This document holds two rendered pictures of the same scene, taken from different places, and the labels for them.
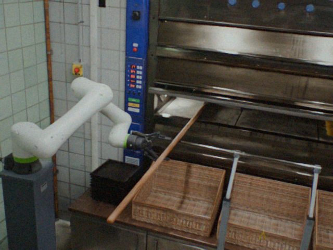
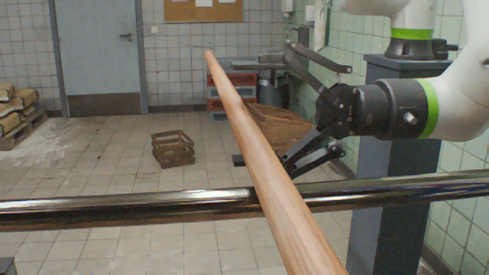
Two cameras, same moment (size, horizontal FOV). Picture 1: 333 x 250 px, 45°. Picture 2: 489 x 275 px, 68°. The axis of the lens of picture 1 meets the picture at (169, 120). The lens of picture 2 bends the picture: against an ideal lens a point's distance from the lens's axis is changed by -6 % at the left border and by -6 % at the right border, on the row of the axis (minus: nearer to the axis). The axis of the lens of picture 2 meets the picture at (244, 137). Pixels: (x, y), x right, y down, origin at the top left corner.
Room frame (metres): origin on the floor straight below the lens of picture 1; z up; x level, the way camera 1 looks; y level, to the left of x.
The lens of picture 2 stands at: (2.69, -0.22, 1.33)
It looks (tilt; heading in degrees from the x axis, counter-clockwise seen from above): 18 degrees down; 155
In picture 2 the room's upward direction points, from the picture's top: straight up
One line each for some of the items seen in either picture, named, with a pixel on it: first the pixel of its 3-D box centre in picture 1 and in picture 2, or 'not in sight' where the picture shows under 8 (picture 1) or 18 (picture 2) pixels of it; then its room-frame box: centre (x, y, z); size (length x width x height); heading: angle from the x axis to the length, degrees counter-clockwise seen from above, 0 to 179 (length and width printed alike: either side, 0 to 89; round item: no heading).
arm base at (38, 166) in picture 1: (17, 161); (425, 47); (1.87, 0.78, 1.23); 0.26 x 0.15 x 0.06; 77
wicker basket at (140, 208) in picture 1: (180, 193); not in sight; (2.49, -0.11, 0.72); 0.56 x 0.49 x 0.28; 74
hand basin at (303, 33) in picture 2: not in sight; (286, 67); (-1.01, 2.06, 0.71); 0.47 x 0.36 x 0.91; 163
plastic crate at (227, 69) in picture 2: not in sight; (231, 64); (-1.68, 1.68, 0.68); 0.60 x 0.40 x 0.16; 73
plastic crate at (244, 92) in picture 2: not in sight; (230, 88); (-1.69, 1.66, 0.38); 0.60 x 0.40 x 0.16; 71
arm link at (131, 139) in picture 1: (133, 141); (394, 110); (2.29, 0.22, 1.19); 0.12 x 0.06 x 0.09; 163
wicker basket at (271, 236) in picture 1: (265, 212); not in sight; (2.32, -0.68, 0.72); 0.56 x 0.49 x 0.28; 73
